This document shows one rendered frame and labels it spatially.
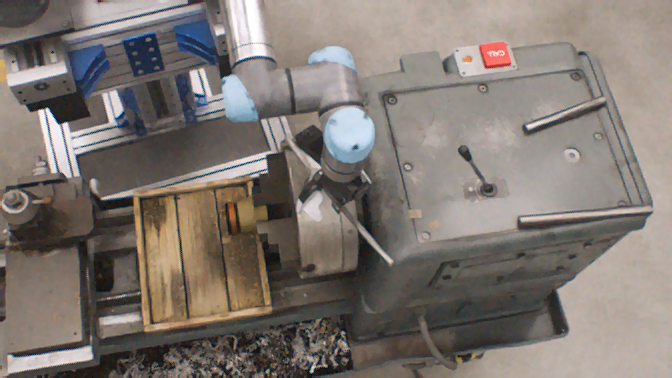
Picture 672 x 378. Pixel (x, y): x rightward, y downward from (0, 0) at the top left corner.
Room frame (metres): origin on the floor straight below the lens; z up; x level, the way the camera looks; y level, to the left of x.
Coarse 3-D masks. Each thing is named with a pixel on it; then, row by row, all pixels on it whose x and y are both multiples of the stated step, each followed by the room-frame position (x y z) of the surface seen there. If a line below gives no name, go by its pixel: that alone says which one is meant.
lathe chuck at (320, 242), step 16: (288, 160) 0.67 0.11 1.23; (288, 176) 0.65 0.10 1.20; (304, 176) 0.64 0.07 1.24; (320, 208) 0.58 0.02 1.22; (304, 224) 0.54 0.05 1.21; (320, 224) 0.55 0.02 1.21; (336, 224) 0.56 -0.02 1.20; (304, 240) 0.52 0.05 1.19; (320, 240) 0.52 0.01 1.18; (336, 240) 0.53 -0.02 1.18; (304, 256) 0.49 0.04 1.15; (320, 256) 0.50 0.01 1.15; (336, 256) 0.51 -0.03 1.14; (304, 272) 0.48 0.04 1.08; (320, 272) 0.49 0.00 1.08; (336, 272) 0.50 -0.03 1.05
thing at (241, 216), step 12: (228, 204) 0.60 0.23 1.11; (240, 204) 0.60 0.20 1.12; (252, 204) 0.60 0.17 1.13; (228, 216) 0.57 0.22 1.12; (240, 216) 0.57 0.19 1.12; (252, 216) 0.58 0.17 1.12; (264, 216) 0.59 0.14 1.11; (228, 228) 0.55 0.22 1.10; (240, 228) 0.55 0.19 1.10; (252, 228) 0.56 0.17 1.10
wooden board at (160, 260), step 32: (160, 192) 0.68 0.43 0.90; (192, 192) 0.70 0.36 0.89; (160, 224) 0.61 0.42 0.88; (192, 224) 0.62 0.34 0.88; (224, 224) 0.63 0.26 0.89; (160, 256) 0.52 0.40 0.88; (192, 256) 0.54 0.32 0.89; (224, 256) 0.55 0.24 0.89; (256, 256) 0.56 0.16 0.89; (192, 288) 0.46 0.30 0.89; (224, 288) 0.47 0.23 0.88; (256, 288) 0.48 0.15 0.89; (160, 320) 0.37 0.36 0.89; (192, 320) 0.38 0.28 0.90; (224, 320) 0.39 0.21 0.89
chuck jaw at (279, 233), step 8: (264, 224) 0.57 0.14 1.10; (272, 224) 0.57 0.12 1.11; (280, 224) 0.57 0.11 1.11; (288, 224) 0.58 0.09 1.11; (264, 232) 0.55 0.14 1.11; (272, 232) 0.55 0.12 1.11; (280, 232) 0.55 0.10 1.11; (288, 232) 0.56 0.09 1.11; (264, 240) 0.54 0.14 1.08; (272, 240) 0.53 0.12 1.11; (280, 240) 0.53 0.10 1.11; (288, 240) 0.54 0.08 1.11; (296, 240) 0.54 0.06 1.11; (272, 248) 0.52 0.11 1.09; (280, 248) 0.51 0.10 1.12; (288, 248) 0.52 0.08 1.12; (296, 248) 0.52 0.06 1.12; (280, 256) 0.51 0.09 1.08; (288, 256) 0.50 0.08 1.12; (296, 256) 0.50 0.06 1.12; (288, 264) 0.49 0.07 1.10; (296, 264) 0.49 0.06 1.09; (312, 264) 0.49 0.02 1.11
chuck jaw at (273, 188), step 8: (296, 144) 0.73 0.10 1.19; (280, 152) 0.71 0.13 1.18; (272, 160) 0.68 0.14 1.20; (280, 160) 0.68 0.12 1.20; (272, 168) 0.67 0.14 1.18; (280, 168) 0.67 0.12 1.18; (264, 176) 0.66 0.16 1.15; (272, 176) 0.66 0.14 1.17; (280, 176) 0.66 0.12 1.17; (264, 184) 0.64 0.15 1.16; (272, 184) 0.64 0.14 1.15; (280, 184) 0.65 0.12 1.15; (256, 192) 0.63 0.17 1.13; (264, 192) 0.63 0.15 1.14; (272, 192) 0.63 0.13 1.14; (280, 192) 0.64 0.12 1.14; (288, 192) 0.64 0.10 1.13; (256, 200) 0.61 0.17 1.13; (264, 200) 0.62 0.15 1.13; (272, 200) 0.62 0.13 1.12; (280, 200) 0.62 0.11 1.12; (288, 200) 0.63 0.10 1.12
